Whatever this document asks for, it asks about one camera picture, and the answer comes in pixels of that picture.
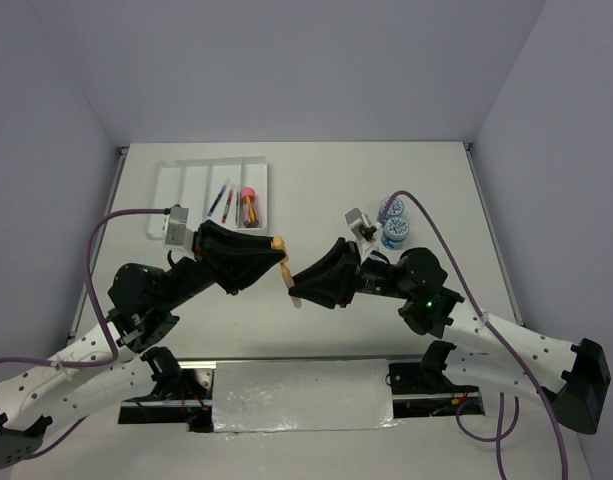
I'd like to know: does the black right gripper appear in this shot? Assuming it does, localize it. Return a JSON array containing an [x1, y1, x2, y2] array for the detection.
[[288, 235, 413, 308]]

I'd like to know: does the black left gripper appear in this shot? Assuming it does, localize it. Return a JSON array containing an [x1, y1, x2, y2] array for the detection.
[[159, 218, 285, 311]]

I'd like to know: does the orange highlighter cap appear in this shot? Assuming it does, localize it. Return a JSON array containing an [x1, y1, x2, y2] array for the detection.
[[271, 236, 287, 256]]

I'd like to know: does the pink capped crayon tube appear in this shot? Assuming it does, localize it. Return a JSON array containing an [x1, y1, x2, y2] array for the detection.
[[240, 187, 259, 228]]

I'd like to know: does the red gel pen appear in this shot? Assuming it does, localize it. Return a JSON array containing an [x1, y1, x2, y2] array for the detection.
[[221, 184, 235, 224]]

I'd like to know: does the teal gel pen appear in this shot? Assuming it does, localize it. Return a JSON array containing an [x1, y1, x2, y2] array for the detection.
[[206, 178, 231, 217]]

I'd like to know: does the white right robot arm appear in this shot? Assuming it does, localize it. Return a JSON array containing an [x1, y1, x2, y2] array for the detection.
[[289, 239, 611, 435]]

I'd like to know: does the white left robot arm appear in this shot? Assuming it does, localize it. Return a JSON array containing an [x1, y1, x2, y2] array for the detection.
[[0, 221, 287, 469]]

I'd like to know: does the light blue highlighter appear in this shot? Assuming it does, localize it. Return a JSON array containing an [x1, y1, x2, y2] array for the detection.
[[369, 250, 389, 263]]

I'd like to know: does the white compartment tray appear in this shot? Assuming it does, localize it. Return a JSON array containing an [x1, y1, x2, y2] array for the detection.
[[151, 156, 269, 236]]

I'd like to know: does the silver foil sheet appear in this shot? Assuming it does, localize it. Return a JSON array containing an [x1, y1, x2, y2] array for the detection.
[[212, 359, 397, 433]]

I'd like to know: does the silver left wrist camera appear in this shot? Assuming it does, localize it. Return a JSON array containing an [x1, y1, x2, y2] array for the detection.
[[163, 205, 193, 252]]

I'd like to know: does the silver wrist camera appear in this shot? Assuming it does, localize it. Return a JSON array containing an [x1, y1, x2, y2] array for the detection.
[[345, 208, 381, 261], [163, 205, 193, 252]]

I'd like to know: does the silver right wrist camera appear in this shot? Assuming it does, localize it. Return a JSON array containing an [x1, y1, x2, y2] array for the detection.
[[345, 208, 381, 261]]

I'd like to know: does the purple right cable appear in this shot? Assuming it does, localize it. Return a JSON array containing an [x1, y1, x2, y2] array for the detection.
[[375, 189, 570, 480]]

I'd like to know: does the purple cable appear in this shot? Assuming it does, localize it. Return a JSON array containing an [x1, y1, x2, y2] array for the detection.
[[375, 189, 570, 480], [0, 206, 175, 461]]

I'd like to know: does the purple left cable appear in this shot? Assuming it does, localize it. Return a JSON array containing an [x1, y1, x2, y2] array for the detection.
[[0, 206, 175, 461]]

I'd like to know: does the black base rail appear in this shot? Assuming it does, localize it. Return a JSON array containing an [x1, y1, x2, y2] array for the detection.
[[118, 358, 484, 434]]

